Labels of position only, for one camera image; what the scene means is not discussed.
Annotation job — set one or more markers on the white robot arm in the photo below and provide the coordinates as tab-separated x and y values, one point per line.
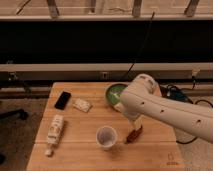
138	98

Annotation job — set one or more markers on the green ceramic bowl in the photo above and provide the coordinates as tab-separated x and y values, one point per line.
113	93

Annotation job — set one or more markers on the small white packet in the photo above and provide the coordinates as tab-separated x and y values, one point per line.
82	105

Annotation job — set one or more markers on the black smartphone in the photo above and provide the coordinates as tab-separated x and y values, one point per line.
62	100

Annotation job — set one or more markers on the white lotion bottle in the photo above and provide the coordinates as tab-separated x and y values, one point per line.
54	134

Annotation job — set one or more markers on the blue power adapter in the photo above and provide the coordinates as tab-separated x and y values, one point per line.
176	95

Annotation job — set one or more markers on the black office chair base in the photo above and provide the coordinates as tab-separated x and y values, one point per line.
22	114

